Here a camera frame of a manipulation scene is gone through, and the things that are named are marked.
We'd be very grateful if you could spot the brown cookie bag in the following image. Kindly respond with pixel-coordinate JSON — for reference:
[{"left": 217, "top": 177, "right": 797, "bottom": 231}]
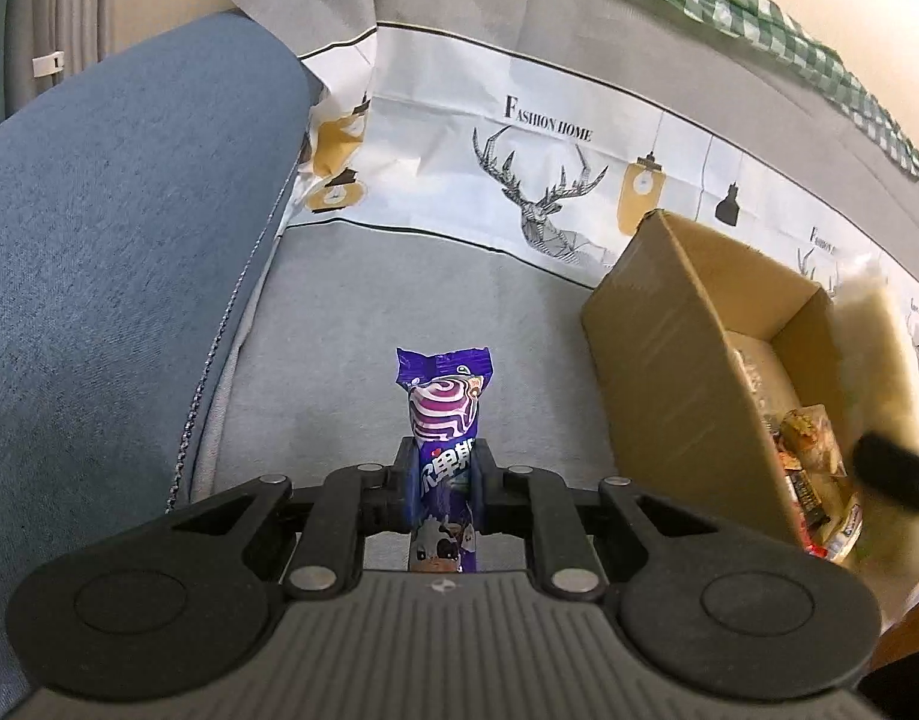
[{"left": 780, "top": 405, "right": 846, "bottom": 476}]

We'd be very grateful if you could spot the purple swirl candy packet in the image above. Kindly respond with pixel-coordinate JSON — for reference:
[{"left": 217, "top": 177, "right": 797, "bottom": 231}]
[{"left": 397, "top": 348, "right": 493, "bottom": 574}]

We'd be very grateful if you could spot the dark snack packet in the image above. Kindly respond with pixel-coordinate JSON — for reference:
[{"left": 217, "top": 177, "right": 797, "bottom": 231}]
[{"left": 785, "top": 468, "right": 830, "bottom": 532}]

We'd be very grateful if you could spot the brown cardboard box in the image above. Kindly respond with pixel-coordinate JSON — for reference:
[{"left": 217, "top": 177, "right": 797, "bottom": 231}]
[{"left": 579, "top": 208, "right": 919, "bottom": 628}]

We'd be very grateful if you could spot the grey printed sofa cover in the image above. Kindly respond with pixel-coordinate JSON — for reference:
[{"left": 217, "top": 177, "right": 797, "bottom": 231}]
[{"left": 192, "top": 0, "right": 919, "bottom": 494}]

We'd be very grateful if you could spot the green checkered cloth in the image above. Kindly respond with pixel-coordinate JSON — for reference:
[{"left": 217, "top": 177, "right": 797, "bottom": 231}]
[{"left": 663, "top": 0, "right": 919, "bottom": 181}]

